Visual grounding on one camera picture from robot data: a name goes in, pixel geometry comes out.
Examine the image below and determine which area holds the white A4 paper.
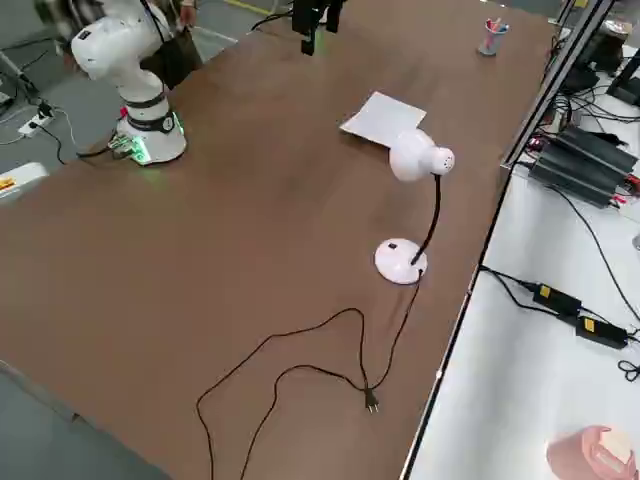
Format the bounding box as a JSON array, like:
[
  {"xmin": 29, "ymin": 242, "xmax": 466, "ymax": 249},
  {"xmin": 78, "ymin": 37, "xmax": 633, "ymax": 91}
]
[{"xmin": 338, "ymin": 91, "xmax": 428, "ymax": 151}]

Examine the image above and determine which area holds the dark brown bag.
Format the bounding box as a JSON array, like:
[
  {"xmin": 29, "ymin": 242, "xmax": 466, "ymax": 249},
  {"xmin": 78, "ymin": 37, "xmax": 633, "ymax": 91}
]
[{"xmin": 140, "ymin": 25, "xmax": 204, "ymax": 91}]

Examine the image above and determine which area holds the black round base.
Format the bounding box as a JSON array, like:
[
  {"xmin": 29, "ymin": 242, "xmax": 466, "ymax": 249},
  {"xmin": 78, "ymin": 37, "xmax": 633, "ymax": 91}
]
[{"xmin": 558, "ymin": 64, "xmax": 600, "ymax": 92}]

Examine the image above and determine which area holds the white desk lamp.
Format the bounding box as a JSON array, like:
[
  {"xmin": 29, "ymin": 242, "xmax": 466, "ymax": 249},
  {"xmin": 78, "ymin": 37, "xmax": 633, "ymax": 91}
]
[{"xmin": 374, "ymin": 128, "xmax": 456, "ymax": 287}]

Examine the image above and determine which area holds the dark desktop device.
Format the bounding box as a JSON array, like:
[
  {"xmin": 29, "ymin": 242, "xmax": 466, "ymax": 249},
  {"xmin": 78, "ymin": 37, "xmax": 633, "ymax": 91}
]
[{"xmin": 579, "ymin": 19, "xmax": 632, "ymax": 74}]

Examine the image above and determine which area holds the white power strip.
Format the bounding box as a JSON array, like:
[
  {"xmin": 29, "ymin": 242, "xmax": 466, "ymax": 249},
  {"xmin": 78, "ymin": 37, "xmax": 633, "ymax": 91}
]
[{"xmin": 18, "ymin": 112, "xmax": 55, "ymax": 139}]

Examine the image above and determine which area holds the dark finned power supply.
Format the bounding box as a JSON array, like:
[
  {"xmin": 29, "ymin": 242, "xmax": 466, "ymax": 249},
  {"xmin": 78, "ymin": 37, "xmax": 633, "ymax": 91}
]
[
  {"xmin": 528, "ymin": 148, "xmax": 627, "ymax": 207},
  {"xmin": 557, "ymin": 124, "xmax": 640, "ymax": 174}
]

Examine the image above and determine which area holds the grey stand leg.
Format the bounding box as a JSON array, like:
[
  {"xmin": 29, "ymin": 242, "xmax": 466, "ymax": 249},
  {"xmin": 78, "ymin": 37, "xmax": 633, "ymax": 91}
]
[{"xmin": 0, "ymin": 49, "xmax": 39, "ymax": 97}]

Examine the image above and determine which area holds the black monitor stand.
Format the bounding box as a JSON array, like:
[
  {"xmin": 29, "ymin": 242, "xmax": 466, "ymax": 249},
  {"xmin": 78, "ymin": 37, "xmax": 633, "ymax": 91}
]
[{"xmin": 605, "ymin": 47, "xmax": 640, "ymax": 109}]

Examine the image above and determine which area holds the white box with yellow label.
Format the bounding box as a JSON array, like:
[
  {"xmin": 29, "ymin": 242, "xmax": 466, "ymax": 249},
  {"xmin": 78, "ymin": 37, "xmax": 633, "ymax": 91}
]
[{"xmin": 0, "ymin": 162, "xmax": 50, "ymax": 208}]

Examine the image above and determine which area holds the black power adapter brick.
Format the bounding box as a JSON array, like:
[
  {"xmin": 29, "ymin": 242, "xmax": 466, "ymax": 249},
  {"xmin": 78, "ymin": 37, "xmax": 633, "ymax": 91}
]
[
  {"xmin": 574, "ymin": 314, "xmax": 629, "ymax": 351},
  {"xmin": 531, "ymin": 282, "xmax": 584, "ymax": 317}
]

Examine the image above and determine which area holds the white side table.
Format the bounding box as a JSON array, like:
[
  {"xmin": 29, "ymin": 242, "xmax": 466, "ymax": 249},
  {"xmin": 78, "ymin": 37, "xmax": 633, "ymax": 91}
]
[{"xmin": 399, "ymin": 29, "xmax": 640, "ymax": 480}]

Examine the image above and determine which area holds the pink container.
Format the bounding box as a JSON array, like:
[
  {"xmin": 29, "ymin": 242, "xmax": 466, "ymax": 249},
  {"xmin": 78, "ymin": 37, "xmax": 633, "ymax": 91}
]
[{"xmin": 545, "ymin": 424, "xmax": 640, "ymax": 480}]

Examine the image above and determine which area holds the aluminium frame bar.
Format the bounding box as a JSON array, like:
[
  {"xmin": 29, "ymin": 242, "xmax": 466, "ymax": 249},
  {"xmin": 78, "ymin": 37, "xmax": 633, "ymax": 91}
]
[{"xmin": 499, "ymin": 0, "xmax": 617, "ymax": 174}]

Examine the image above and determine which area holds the black lamp power cord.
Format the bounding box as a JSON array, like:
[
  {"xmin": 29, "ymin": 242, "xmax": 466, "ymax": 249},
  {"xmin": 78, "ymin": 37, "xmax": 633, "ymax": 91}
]
[{"xmin": 195, "ymin": 268, "xmax": 426, "ymax": 480}]

